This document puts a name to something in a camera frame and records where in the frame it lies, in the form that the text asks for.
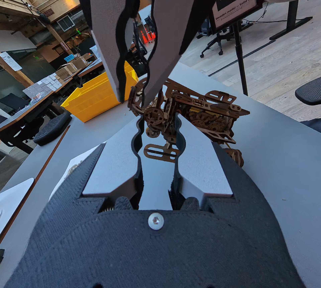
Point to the white instruction booklet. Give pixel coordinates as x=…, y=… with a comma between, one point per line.
x=75, y=160

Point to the wooden model vehicle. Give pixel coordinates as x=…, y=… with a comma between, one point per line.
x=200, y=107

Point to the black mesh chair part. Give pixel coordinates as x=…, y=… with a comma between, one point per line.
x=52, y=127

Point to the row of colourful small boxes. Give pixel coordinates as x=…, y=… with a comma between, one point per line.
x=75, y=56

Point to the sign board on black stand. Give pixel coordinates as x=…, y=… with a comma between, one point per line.
x=233, y=12

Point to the white paper notice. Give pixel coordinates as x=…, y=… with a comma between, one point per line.
x=10, y=61

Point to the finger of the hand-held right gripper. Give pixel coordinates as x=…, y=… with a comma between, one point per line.
x=173, y=29
x=105, y=17

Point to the yellow plastic bin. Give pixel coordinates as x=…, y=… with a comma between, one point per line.
x=95, y=102

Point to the black hanging fixture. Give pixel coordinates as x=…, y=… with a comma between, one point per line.
x=45, y=18

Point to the black wheeled office chair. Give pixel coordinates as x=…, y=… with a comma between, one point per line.
x=204, y=28

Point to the group of small white boxes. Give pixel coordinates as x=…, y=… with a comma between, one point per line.
x=42, y=86

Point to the brown cardboard box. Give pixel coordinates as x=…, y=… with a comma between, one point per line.
x=79, y=62
x=65, y=72

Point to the white cardboard box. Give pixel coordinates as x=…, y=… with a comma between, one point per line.
x=12, y=200

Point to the black standing desk frame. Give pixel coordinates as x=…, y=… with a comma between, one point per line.
x=292, y=17

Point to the dark desk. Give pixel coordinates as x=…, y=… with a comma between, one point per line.
x=92, y=66

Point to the person's dark blue clothing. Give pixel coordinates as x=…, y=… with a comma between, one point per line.
x=312, y=126

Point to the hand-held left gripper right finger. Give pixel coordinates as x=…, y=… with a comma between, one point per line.
x=203, y=167

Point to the wall window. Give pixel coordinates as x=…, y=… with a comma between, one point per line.
x=65, y=23

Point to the black monitor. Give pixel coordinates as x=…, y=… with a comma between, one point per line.
x=12, y=103

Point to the wooden post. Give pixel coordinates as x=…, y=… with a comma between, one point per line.
x=20, y=76

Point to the orange traffic cone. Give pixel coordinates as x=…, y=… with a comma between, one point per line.
x=142, y=34
x=150, y=38

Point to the wooden edged desk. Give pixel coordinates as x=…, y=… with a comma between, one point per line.
x=42, y=106

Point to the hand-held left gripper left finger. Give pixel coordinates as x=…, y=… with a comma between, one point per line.
x=110, y=167

